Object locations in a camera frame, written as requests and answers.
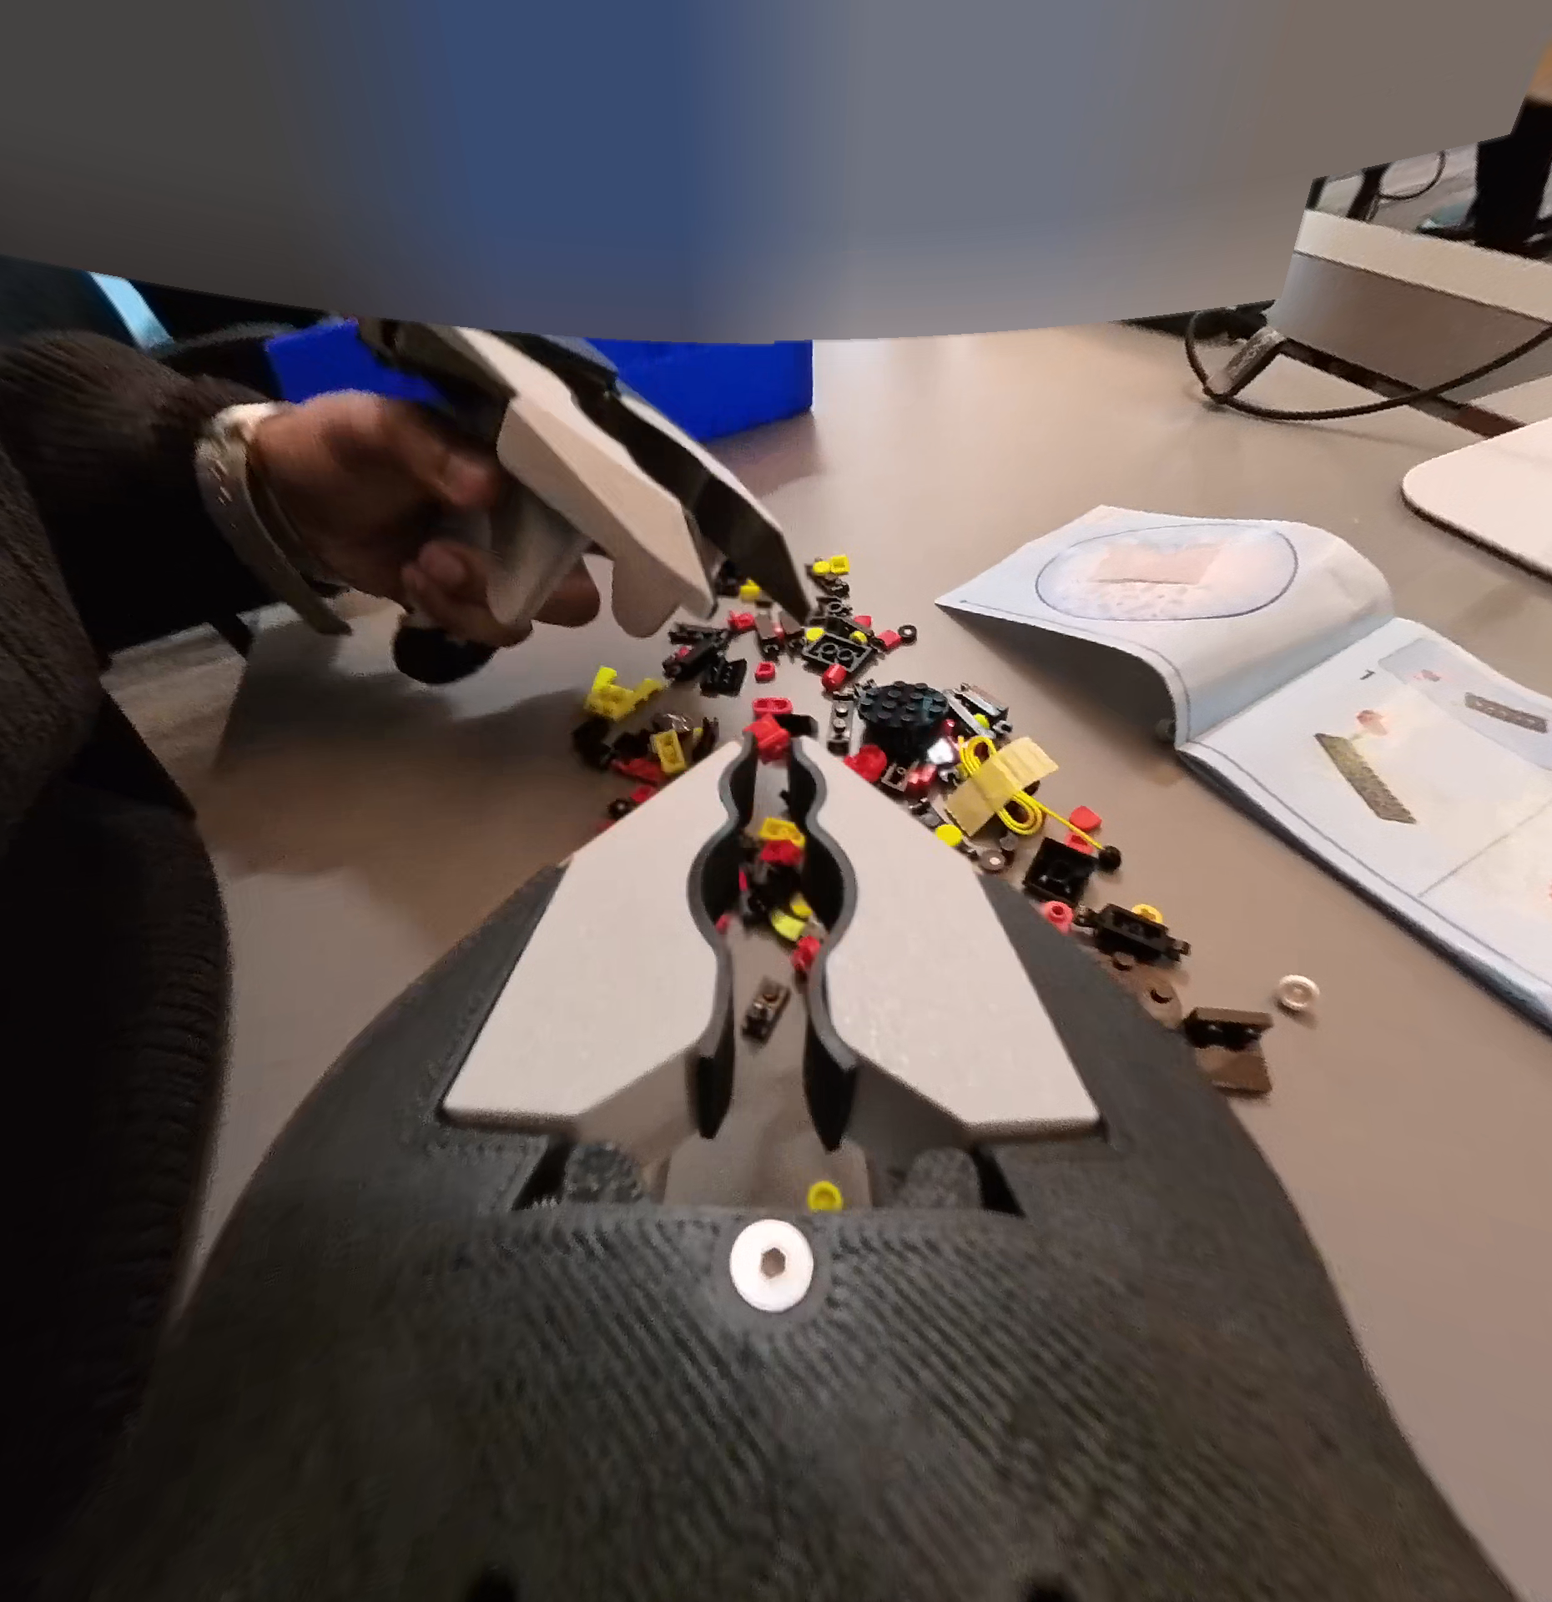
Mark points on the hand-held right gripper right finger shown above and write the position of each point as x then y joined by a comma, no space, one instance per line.
964,1001

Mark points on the small white lego stud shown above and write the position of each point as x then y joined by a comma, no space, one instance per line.
1296,994

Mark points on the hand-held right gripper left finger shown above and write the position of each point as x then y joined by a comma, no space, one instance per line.
589,990

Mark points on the light blue instruction booklet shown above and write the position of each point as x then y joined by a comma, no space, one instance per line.
1226,627

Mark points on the black round lego plate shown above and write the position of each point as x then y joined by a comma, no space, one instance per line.
901,717

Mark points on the person's left hand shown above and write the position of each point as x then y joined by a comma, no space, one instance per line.
364,501

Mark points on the pile of small lego pieces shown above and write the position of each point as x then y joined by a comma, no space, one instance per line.
851,651

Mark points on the white folding stand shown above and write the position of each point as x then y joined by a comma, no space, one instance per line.
1503,501

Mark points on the silver wristwatch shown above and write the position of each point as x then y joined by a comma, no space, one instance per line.
244,514

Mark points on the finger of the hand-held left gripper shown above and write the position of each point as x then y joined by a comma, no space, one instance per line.
726,514
600,488

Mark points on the dark brown round lego plate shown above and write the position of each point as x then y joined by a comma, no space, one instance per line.
1158,998

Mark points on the blue plastic bin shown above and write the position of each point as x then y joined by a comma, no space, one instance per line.
726,389

